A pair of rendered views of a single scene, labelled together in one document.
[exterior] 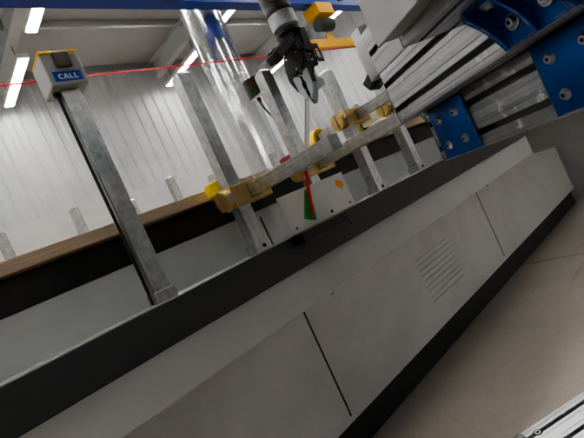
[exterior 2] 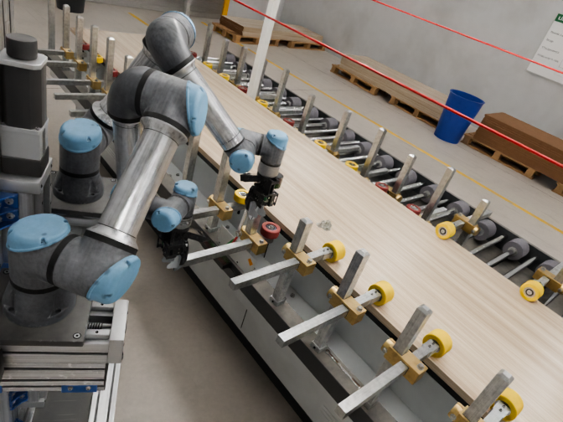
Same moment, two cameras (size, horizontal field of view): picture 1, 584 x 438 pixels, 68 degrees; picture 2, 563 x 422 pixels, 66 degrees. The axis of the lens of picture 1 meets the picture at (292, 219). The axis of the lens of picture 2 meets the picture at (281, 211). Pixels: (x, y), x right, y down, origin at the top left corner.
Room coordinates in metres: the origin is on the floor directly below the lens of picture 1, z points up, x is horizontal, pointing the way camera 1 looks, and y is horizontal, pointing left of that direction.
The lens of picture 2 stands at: (1.06, -1.56, 1.89)
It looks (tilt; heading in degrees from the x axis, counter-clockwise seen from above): 31 degrees down; 81
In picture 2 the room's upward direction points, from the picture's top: 18 degrees clockwise
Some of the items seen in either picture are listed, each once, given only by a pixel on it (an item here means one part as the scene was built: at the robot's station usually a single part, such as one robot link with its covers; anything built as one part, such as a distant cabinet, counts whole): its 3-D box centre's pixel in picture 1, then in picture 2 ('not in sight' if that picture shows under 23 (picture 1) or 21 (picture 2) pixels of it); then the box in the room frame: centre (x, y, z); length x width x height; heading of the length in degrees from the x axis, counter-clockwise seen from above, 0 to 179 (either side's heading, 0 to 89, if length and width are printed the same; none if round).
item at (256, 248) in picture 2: (310, 167); (252, 239); (1.21, -0.11, 0.85); 0.14 x 0.06 x 0.05; 131
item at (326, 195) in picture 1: (318, 201); (235, 250); (1.15, -0.08, 0.75); 0.26 x 0.01 x 0.10; 131
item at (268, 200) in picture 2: (298, 50); (264, 188); (1.18, -0.20, 1.15); 0.09 x 0.08 x 0.12; 131
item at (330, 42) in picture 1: (332, 43); not in sight; (6.06, -1.53, 2.65); 1.70 x 0.09 x 0.32; 132
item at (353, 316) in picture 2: (392, 106); (345, 304); (1.53, -0.49, 0.95); 0.14 x 0.06 x 0.05; 131
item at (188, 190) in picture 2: not in sight; (183, 199); (0.93, -0.37, 1.13); 0.09 x 0.08 x 0.11; 78
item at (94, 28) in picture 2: not in sight; (92, 64); (0.05, 1.24, 0.92); 0.04 x 0.04 x 0.48; 41
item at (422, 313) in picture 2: not in sight; (392, 362); (1.68, -0.66, 0.91); 0.04 x 0.04 x 0.48; 41
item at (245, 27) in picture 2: not in sight; (274, 30); (1.22, 8.46, 0.23); 2.42 x 0.76 x 0.17; 44
